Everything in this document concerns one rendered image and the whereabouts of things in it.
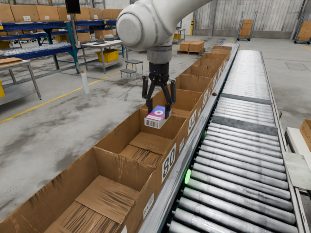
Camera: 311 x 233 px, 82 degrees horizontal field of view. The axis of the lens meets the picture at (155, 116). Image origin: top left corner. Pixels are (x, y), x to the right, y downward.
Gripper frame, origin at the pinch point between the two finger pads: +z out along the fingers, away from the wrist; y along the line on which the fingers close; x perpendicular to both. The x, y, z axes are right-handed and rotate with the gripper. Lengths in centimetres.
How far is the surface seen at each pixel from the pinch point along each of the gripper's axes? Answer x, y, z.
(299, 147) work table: -65, -75, 42
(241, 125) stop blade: -75, -38, 41
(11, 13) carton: -208, 444, -36
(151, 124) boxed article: 6.5, 0.1, 3.6
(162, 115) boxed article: 1.2, -2.5, 1.3
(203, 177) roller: -12.0, -22.3, 42.6
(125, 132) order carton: -3.2, 20.7, 20.0
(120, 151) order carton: 3.4, 20.6, 27.7
